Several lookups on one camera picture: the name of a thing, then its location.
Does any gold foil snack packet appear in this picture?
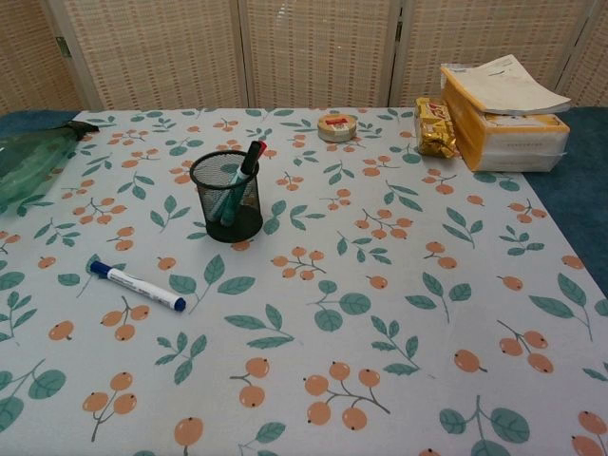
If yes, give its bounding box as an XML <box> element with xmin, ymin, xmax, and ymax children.
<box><xmin>415</xmin><ymin>97</ymin><xmax>461</xmax><ymax>158</ymax></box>

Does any yellow tissue pack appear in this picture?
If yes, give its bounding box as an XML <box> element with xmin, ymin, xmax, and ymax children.
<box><xmin>439</xmin><ymin>65</ymin><xmax>570</xmax><ymax>172</ymax></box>

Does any white paper booklet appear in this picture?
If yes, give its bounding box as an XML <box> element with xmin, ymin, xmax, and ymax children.
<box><xmin>444</xmin><ymin>54</ymin><xmax>574</xmax><ymax>115</ymax></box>

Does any round tin with red label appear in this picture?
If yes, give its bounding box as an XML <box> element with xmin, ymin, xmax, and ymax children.
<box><xmin>316</xmin><ymin>113</ymin><xmax>361</xmax><ymax>143</ymax></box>

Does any green plastic spray bottle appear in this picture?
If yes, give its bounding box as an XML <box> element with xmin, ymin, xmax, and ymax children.
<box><xmin>0</xmin><ymin>120</ymin><xmax>101</xmax><ymax>213</ymax></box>

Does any woven folding screen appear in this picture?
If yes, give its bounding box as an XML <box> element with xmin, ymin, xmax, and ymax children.
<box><xmin>0</xmin><ymin>0</ymin><xmax>608</xmax><ymax>118</ymax></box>

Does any floral leaf berry tablecloth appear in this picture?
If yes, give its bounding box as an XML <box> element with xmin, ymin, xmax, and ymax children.
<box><xmin>0</xmin><ymin>107</ymin><xmax>608</xmax><ymax>456</ymax></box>

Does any blue cap whiteboard marker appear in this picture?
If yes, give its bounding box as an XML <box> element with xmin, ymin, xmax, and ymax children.
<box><xmin>88</xmin><ymin>259</ymin><xmax>187</xmax><ymax>314</ymax></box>

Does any black mesh pen holder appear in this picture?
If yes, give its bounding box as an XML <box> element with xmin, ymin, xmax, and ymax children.
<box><xmin>189</xmin><ymin>149</ymin><xmax>265</xmax><ymax>243</ymax></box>

